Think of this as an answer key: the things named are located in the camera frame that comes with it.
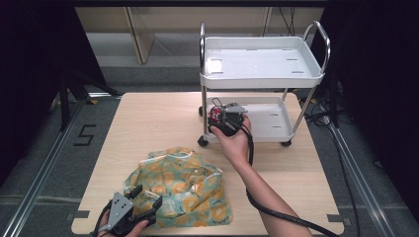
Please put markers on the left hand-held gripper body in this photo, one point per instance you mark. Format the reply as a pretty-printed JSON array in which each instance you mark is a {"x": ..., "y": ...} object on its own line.
[{"x": 120, "y": 207}]

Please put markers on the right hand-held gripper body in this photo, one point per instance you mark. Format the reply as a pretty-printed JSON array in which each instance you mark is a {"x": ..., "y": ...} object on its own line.
[{"x": 234, "y": 118}]

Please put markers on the red round can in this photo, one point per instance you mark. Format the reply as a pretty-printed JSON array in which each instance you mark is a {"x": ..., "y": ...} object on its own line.
[{"x": 215, "y": 114}]

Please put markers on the green floral cloth bag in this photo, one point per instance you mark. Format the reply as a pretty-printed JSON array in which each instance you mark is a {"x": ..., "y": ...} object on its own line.
[{"x": 184, "y": 191}]

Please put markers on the white two-tier trolley cart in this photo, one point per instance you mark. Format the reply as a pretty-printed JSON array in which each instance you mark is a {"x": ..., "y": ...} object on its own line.
[{"x": 257, "y": 62}]

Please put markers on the person's left hand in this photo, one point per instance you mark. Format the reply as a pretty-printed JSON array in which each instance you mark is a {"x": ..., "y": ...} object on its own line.
[{"x": 138, "y": 227}]

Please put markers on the person's right hand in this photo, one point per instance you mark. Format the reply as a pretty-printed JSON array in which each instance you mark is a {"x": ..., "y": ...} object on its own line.
[{"x": 235, "y": 146}]

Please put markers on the black tape patch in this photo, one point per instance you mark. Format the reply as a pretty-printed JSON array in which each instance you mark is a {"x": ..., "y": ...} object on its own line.
[
  {"x": 80, "y": 214},
  {"x": 335, "y": 218}
]

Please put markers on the black tape floor mark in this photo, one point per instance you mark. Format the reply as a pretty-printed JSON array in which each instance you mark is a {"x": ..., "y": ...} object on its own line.
[{"x": 88, "y": 126}]

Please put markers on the wooden panel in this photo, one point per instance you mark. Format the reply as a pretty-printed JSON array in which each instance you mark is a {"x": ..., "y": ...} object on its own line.
[{"x": 142, "y": 42}]

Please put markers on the black metal stand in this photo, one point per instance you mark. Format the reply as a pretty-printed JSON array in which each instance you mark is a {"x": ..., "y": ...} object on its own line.
[{"x": 65, "y": 105}]

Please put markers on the metal floor rail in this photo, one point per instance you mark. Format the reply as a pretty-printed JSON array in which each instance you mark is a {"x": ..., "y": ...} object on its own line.
[
  {"x": 42, "y": 177},
  {"x": 364, "y": 187}
]

